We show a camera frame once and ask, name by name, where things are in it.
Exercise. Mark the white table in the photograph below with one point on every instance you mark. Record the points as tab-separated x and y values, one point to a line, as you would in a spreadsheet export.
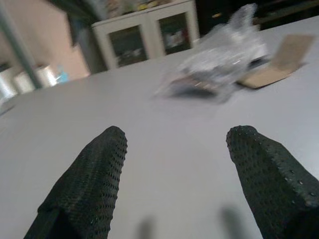
174	139

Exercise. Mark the small blue object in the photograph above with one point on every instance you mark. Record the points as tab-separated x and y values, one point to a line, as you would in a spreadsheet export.
62	74

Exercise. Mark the clear tape roll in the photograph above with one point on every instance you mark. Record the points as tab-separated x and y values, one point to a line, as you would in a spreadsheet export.
25	82
6	84
47	74

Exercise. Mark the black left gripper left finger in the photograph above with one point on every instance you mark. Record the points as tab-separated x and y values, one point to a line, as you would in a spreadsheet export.
87	189

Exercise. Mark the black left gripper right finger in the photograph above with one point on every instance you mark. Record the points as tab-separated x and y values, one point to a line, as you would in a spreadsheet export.
274	189

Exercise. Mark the white glass door cabinet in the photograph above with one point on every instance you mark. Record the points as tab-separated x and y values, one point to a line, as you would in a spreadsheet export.
149	32

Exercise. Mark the brown cardboard piece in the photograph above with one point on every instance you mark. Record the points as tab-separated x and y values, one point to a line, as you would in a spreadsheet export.
289	54

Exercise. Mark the grey green pole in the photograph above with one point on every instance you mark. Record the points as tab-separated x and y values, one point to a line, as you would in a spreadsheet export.
17	42

